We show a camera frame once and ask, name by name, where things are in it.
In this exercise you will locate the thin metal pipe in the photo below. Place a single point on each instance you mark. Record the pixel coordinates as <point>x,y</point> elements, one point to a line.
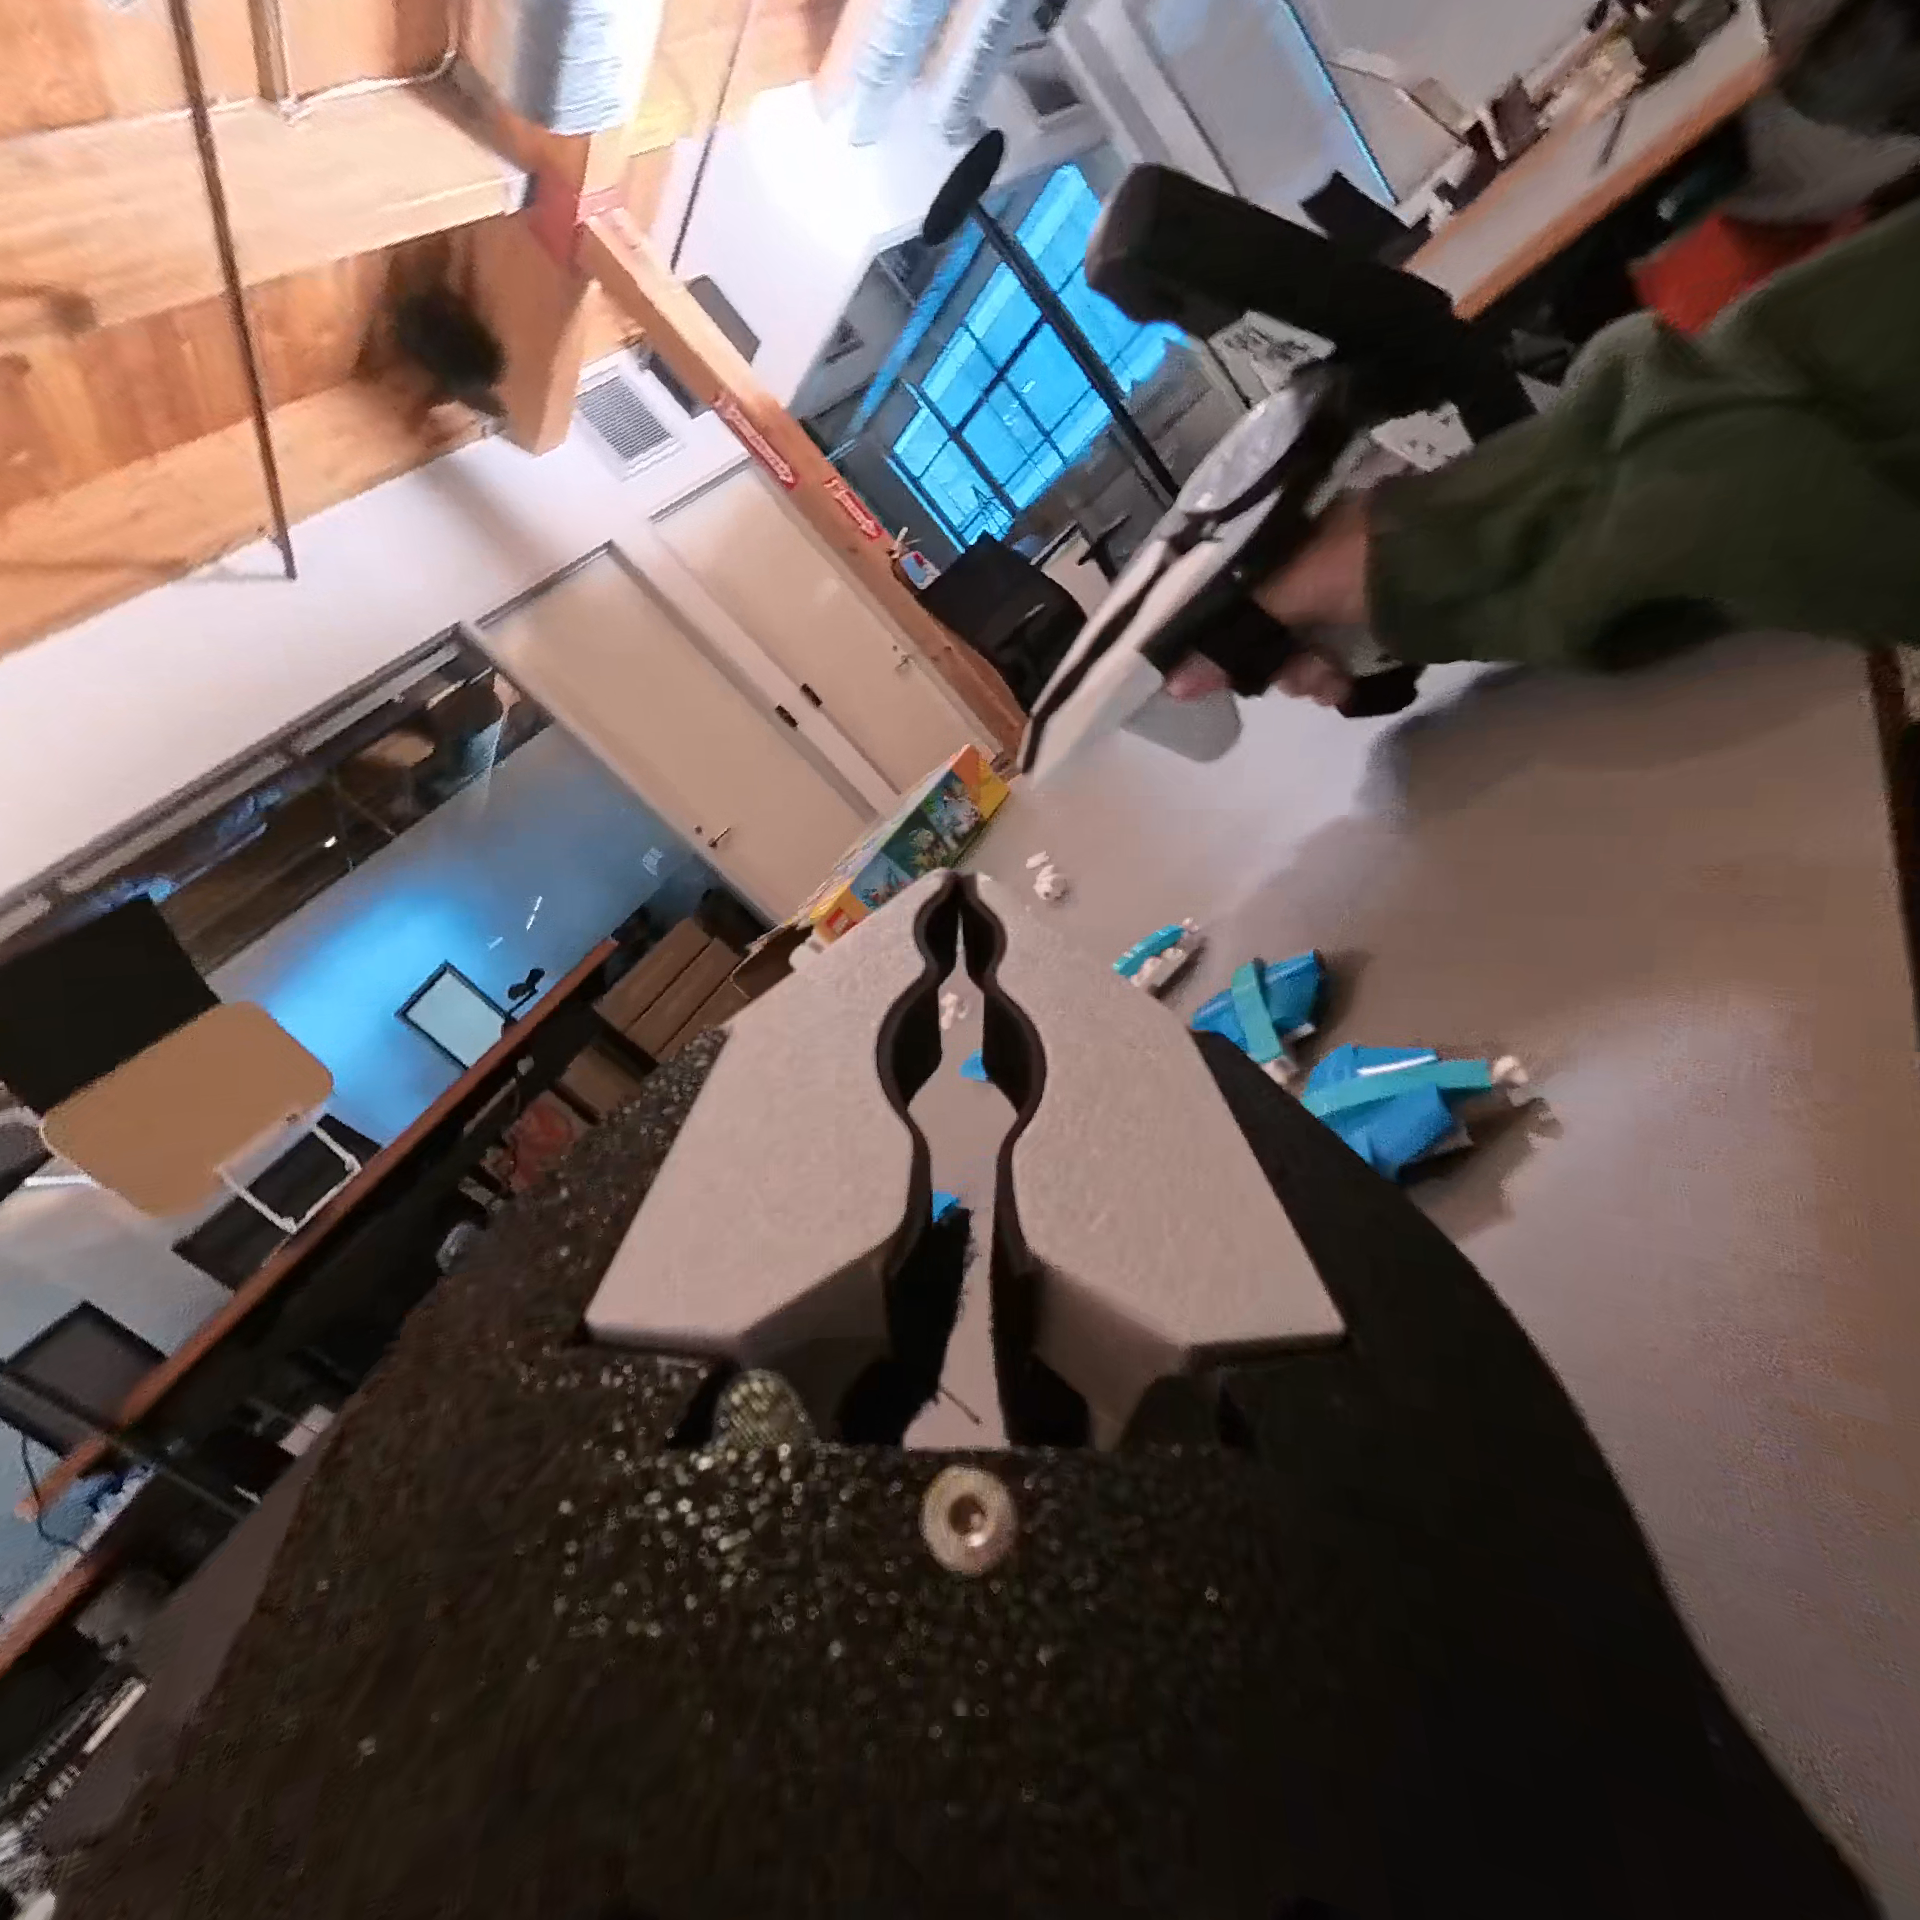
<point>240,301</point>

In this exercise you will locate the pile of white lego pieces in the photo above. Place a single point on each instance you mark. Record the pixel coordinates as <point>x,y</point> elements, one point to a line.
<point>1046,878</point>

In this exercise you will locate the colourful lego box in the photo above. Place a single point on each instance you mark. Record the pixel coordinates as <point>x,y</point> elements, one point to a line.
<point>916,849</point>

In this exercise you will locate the orange bin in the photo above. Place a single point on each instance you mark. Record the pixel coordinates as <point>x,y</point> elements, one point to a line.
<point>1718,271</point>

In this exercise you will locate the person's right hand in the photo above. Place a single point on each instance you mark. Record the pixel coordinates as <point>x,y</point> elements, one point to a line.
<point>1329,599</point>

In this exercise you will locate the black keyboard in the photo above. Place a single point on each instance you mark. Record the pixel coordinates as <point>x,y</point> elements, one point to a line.
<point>60,1755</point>

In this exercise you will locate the white door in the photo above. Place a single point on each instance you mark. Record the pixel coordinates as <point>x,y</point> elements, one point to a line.
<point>810,615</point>
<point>676,705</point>

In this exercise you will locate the small blue white lego assembly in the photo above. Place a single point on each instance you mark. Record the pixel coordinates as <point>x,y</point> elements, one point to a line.
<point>1157,957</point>

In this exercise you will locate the white air vent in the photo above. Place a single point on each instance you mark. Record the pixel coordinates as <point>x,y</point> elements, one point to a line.
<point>628,421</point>

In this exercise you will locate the long wooden desk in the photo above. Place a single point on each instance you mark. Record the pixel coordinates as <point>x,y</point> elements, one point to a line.
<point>345,1185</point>

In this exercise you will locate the open laptop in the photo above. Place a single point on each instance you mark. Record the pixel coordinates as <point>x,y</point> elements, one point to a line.
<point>77,1373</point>

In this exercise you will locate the large blue lego assembly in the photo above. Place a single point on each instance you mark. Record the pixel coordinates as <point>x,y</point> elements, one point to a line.
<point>1389,1119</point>

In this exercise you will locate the person's green sleeved right forearm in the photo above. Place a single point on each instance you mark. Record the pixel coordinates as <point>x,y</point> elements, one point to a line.
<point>1650,450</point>

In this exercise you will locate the black office chair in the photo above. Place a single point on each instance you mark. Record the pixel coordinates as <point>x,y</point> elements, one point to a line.
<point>1005,615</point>

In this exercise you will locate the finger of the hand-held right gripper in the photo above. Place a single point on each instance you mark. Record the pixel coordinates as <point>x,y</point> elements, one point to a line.
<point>1103,714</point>
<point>1126,608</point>

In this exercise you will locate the blue teal striped lego assembly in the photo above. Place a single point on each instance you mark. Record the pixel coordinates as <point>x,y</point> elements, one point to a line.
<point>1268,1002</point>

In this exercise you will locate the wooden work table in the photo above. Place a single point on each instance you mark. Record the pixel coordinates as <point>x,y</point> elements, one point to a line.
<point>1576,181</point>

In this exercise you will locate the round black lamp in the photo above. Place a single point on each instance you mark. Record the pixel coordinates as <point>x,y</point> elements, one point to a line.
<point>964,181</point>

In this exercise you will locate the stack of cardboard boxes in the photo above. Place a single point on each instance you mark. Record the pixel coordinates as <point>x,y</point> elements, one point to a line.
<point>676,983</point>

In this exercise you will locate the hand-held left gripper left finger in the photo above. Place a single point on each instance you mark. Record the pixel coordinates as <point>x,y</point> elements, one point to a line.
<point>765,1185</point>

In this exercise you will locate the black computer monitor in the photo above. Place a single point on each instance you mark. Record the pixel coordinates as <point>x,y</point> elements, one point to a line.
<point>98,1003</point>

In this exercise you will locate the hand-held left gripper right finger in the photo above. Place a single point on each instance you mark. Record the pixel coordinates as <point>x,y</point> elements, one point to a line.
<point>1170,1201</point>

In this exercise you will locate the large grid window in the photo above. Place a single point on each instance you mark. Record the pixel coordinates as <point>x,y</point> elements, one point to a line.
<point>1020,359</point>

